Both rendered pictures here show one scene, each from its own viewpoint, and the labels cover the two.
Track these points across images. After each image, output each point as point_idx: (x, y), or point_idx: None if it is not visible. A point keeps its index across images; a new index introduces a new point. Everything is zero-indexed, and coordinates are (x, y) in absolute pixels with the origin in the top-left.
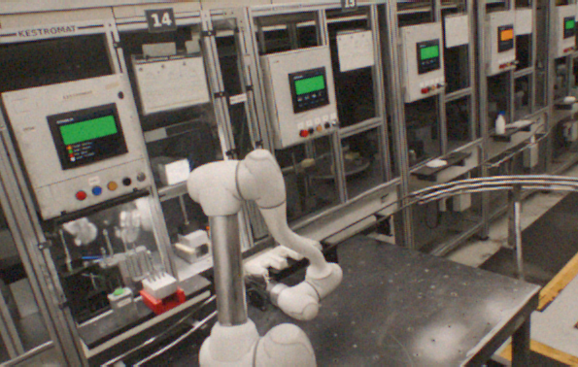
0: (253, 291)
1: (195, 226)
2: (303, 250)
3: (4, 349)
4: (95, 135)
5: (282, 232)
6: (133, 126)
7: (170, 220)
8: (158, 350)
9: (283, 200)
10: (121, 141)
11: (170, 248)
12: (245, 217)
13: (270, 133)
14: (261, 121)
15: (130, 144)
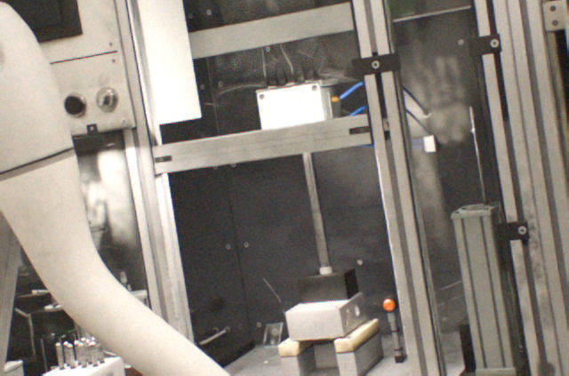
0: None
1: (337, 285)
2: (151, 374)
3: None
4: None
5: (47, 277)
6: None
7: (370, 268)
8: None
9: (12, 165)
10: (63, 3)
11: (172, 306)
12: (412, 287)
13: (536, 13)
14: None
15: (89, 12)
